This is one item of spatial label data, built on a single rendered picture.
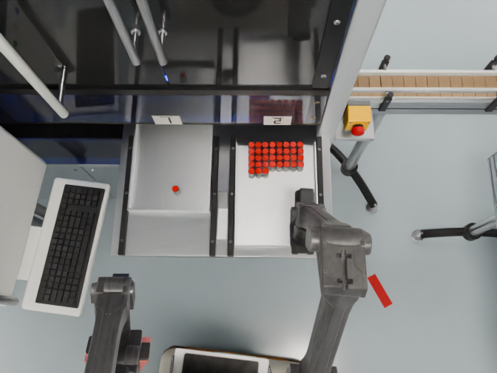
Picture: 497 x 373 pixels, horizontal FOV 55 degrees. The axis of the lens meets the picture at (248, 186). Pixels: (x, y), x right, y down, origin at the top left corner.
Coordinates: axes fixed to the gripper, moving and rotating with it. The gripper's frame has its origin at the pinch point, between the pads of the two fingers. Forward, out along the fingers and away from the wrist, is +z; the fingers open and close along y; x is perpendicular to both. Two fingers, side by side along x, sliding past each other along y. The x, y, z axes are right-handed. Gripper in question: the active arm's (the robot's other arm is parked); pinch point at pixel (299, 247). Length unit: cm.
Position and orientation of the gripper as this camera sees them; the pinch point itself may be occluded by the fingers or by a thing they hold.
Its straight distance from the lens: 148.1
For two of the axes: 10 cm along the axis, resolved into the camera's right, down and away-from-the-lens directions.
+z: 0.2, 4.6, 8.9
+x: -10.0, 0.0, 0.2
